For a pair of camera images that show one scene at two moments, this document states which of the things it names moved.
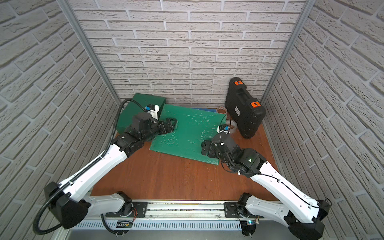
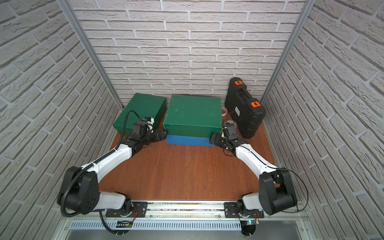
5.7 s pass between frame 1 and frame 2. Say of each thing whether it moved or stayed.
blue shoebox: moved
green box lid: moved
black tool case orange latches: stayed
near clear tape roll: stayed
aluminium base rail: stayed
